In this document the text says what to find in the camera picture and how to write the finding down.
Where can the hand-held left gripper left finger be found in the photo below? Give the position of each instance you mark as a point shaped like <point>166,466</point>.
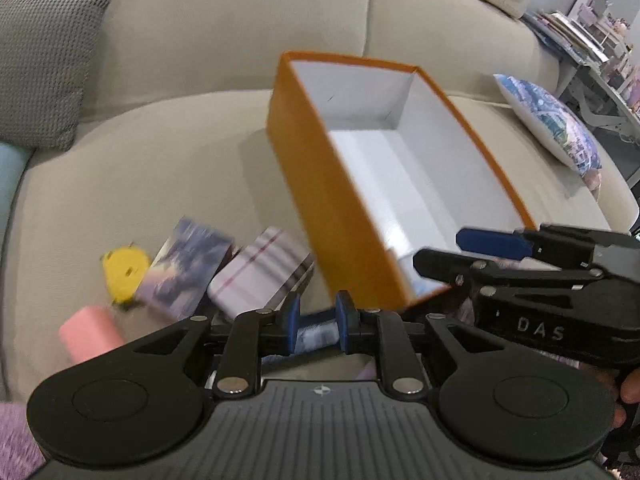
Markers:
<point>292,322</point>

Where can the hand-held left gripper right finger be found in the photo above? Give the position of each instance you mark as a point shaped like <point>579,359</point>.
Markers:
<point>344,322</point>

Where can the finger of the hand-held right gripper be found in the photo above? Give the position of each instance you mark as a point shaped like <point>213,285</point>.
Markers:
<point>492,244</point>
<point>445,262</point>

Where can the blue white printed packet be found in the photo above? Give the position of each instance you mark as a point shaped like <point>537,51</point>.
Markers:
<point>315,334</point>

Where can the orange cardboard box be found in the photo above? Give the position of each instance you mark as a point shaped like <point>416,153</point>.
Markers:
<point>310,160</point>

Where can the pink box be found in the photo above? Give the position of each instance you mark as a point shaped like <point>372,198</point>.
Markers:
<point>90,332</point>

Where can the person's right hand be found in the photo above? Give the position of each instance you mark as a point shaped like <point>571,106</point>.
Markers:
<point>629,390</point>

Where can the plaid box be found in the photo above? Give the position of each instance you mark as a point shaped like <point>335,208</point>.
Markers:
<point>260,265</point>

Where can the blue printed cushion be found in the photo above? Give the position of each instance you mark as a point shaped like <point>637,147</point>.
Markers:
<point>555,125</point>

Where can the yellow round tape measure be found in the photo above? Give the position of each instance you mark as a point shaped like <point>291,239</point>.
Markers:
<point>125,270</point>

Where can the white desk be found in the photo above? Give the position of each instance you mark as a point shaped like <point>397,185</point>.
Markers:
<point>600,95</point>

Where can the beige sofa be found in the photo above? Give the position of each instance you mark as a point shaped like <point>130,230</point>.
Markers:
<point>175,150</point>

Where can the stack of books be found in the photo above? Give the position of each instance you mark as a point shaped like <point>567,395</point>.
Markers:
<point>565,32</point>

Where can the purple cloth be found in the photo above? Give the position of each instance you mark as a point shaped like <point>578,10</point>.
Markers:
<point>17,440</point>

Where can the light blue pillow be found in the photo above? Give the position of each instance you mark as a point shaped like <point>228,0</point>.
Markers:
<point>10,175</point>

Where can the grey checked pillow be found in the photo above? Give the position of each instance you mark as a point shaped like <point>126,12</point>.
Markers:
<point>45,60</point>

